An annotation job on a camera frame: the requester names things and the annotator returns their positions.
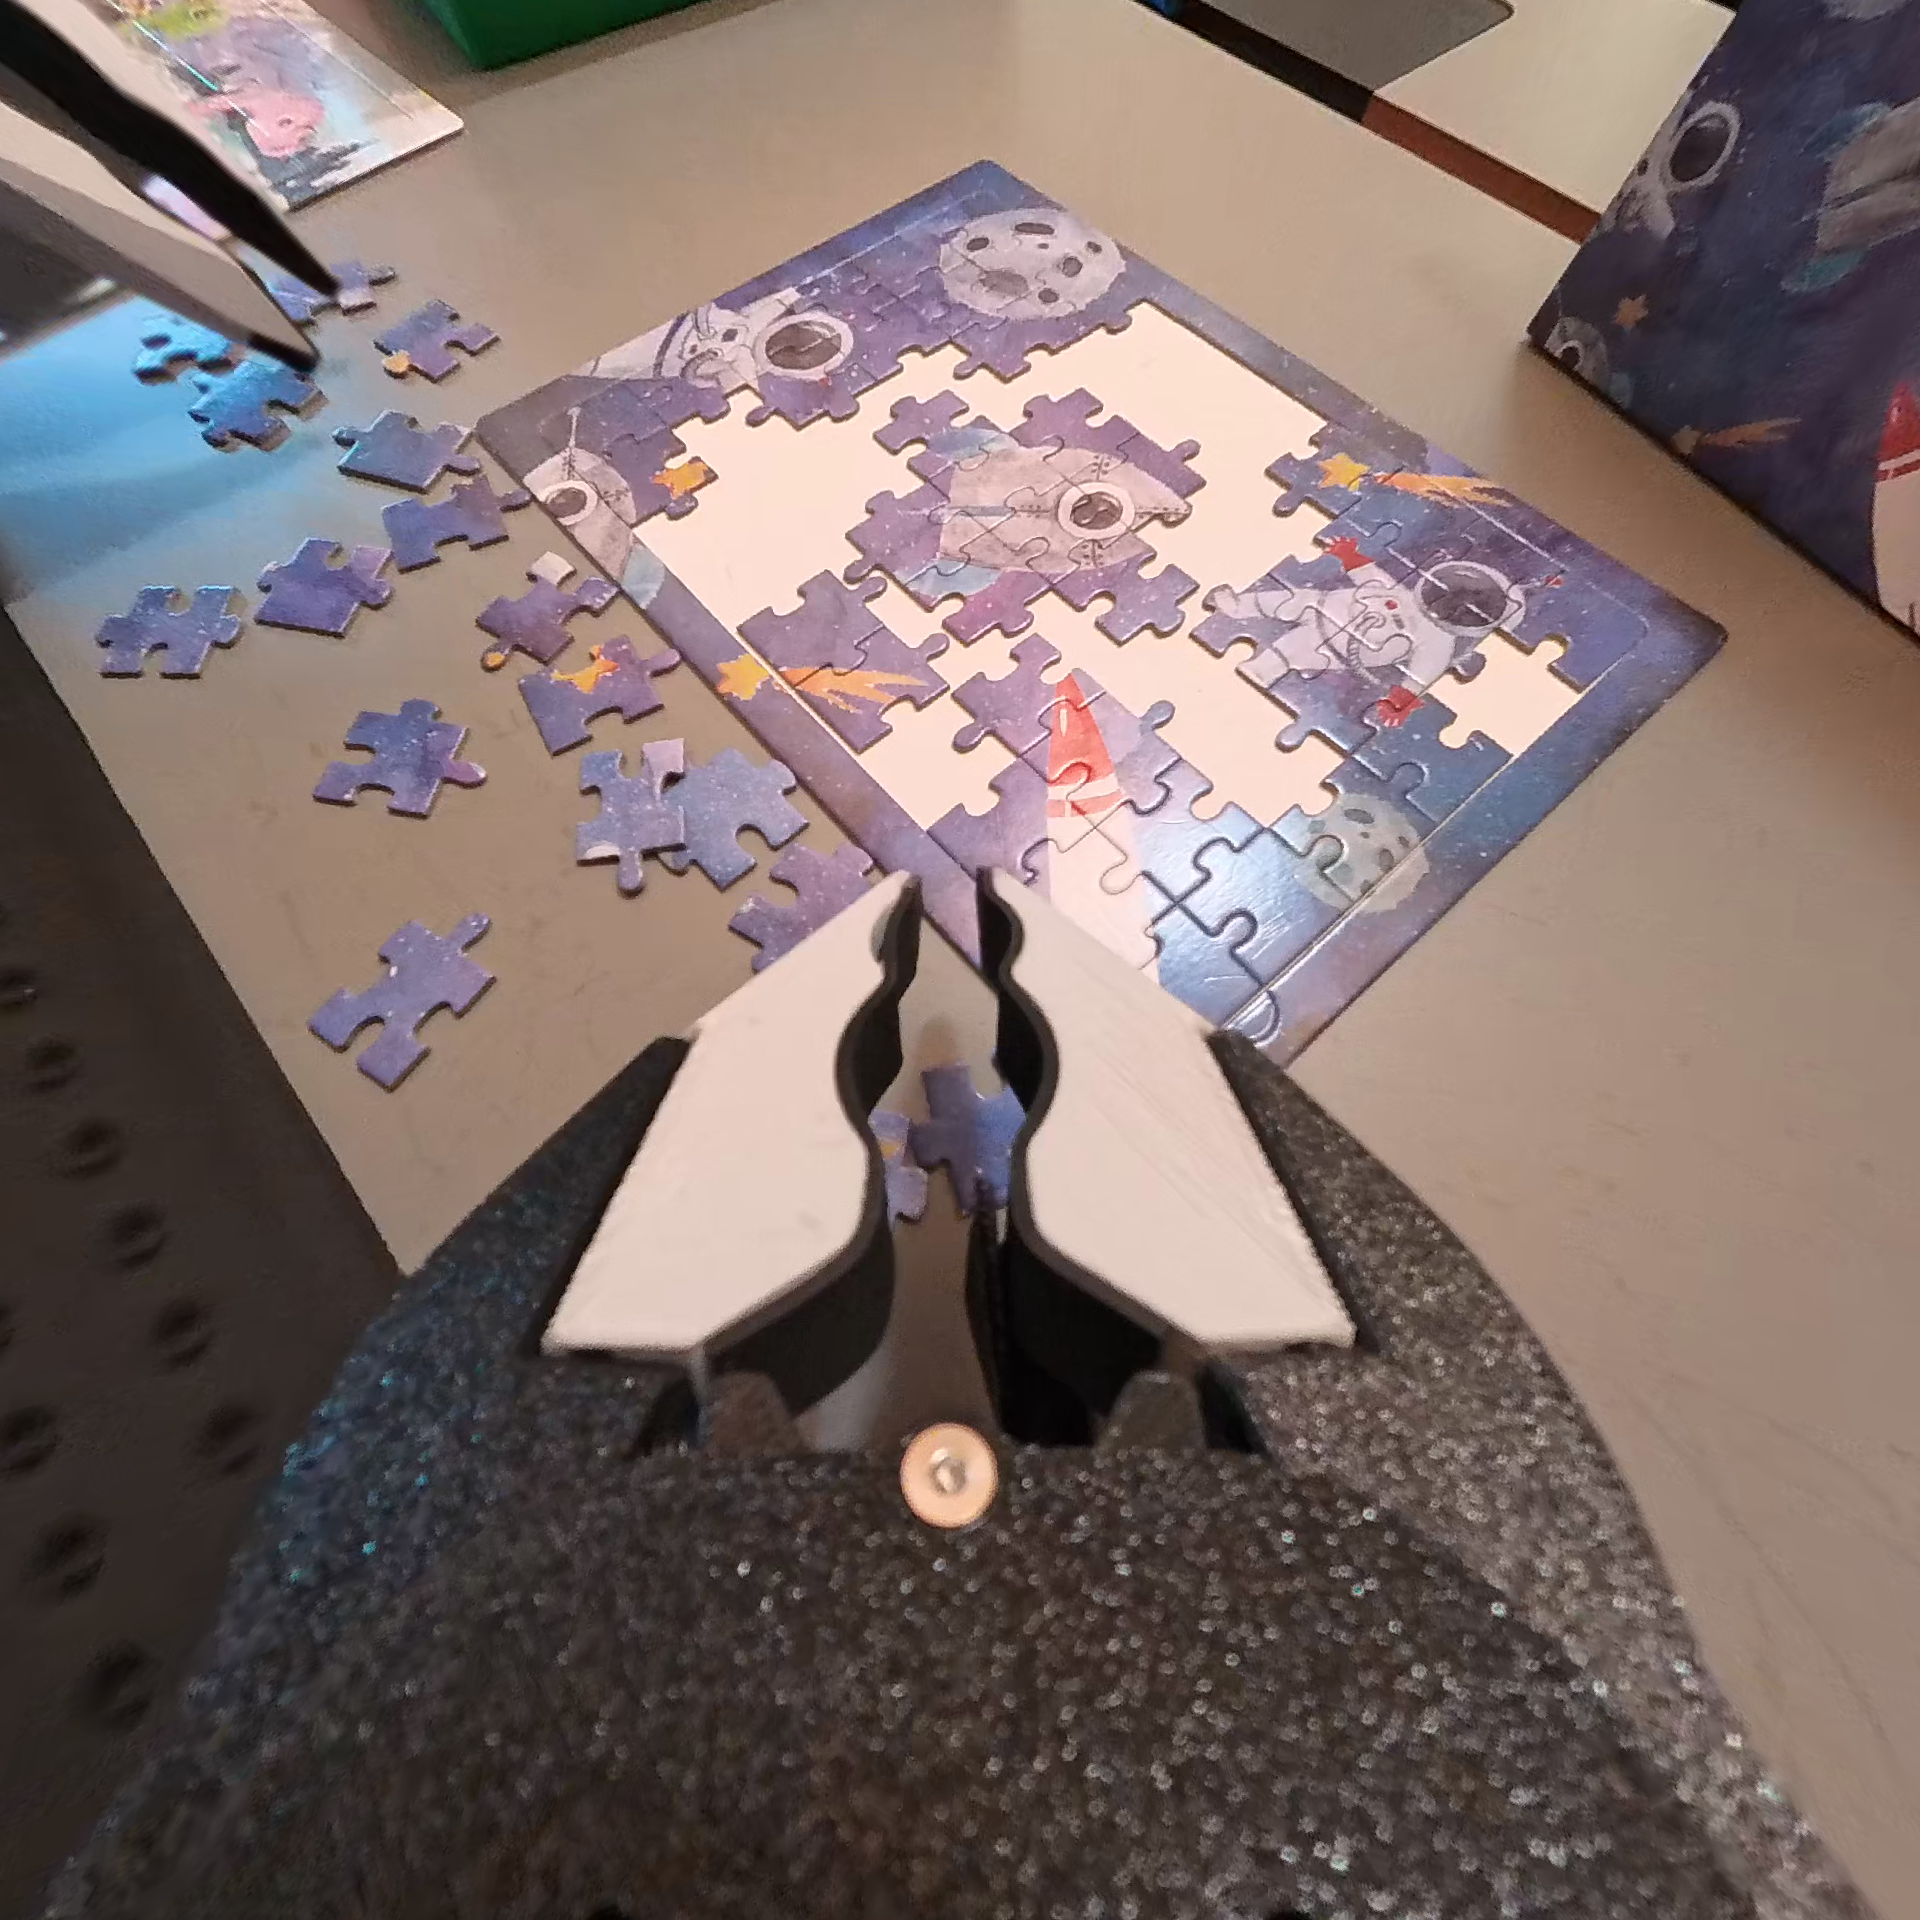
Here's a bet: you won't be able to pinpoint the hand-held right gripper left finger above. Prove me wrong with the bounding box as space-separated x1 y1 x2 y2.
540 873 922 1443

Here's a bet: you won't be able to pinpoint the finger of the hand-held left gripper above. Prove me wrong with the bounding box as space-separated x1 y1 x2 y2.
0 103 320 376
0 13 343 299

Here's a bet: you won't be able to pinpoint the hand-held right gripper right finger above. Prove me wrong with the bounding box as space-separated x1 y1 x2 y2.
976 866 1360 1449

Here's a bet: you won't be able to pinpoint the puzzle pieces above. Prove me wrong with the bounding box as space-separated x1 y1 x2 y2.
93 256 1040 1229

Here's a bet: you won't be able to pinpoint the space puzzle board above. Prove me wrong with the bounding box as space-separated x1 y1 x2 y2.
477 159 1729 1067

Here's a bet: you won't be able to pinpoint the grey desk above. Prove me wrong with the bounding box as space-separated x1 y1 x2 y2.
0 0 1920 1920

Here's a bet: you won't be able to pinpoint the colourful cartoon puzzle board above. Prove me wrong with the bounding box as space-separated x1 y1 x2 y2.
111 0 465 214

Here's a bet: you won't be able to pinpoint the green plastic bin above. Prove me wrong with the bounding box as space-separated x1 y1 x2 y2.
412 0 725 69

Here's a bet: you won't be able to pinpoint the illustrated puzzle box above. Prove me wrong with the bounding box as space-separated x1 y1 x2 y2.
1526 0 1920 642

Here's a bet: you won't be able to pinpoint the dark grey flat panel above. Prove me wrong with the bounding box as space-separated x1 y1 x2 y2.
1184 0 1518 122

